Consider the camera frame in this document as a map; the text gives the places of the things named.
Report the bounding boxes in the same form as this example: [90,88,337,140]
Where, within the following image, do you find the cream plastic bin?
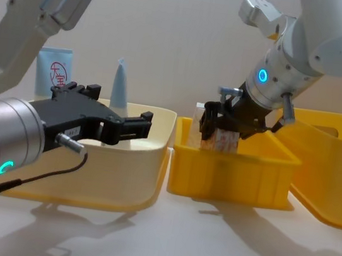
[0,86,179,220]

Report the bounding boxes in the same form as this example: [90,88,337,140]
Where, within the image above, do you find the large yellow plastic bin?
[261,104,342,230]

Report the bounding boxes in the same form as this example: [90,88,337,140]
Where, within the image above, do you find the blue tube with red print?
[31,45,76,105]

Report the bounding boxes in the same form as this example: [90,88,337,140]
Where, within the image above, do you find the small yellow plastic bin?
[165,115,307,214]

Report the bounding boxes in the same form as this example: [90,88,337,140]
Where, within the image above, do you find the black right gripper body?
[216,83,276,143]

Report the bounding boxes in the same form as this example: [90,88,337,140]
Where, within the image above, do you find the right gripper cable silver plugs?
[216,83,300,127]

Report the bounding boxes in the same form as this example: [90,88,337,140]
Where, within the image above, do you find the clear plastic package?
[188,102,209,149]

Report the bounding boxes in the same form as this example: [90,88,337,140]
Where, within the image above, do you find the plain pale blue tube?
[107,56,136,119]

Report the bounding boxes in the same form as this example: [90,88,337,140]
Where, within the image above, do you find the thin dark left gripper cable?
[0,124,91,221]

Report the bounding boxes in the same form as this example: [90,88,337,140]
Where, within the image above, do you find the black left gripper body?
[22,88,128,163]

